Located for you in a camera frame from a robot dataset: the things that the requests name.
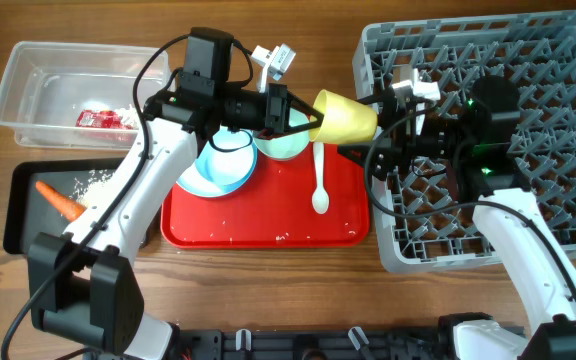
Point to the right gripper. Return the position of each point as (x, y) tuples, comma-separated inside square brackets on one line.
[(385, 156)]

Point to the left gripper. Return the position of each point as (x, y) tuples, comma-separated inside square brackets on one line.
[(276, 108)]

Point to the yellow plastic cup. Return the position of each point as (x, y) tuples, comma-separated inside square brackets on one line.
[(345, 121)]

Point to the mint green bowl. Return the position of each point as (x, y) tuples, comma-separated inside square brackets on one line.
[(283, 148)]

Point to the white plastic spoon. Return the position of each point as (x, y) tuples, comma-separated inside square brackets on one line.
[(320, 197)]

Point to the light blue plate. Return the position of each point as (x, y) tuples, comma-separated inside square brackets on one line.
[(192, 182)]

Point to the red snack wrapper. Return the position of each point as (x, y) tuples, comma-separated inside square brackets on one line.
[(105, 119)]

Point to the rice and food scraps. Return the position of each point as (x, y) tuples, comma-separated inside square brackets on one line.
[(91, 186)]

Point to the orange carrot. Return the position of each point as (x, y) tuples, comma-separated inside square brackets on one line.
[(67, 207)]

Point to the white tissue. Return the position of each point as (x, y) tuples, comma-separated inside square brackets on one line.
[(128, 117)]

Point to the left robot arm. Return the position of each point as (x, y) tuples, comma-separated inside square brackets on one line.
[(82, 282)]

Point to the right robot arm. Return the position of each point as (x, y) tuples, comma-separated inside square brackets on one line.
[(486, 180)]

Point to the grey dishwasher rack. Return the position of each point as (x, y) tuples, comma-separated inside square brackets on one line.
[(534, 51)]

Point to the black waste tray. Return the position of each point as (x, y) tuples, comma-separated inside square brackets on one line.
[(29, 213)]

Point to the red plastic tray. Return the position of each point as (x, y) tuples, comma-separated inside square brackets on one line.
[(273, 208)]

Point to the clear plastic bin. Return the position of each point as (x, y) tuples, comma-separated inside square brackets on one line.
[(46, 85)]

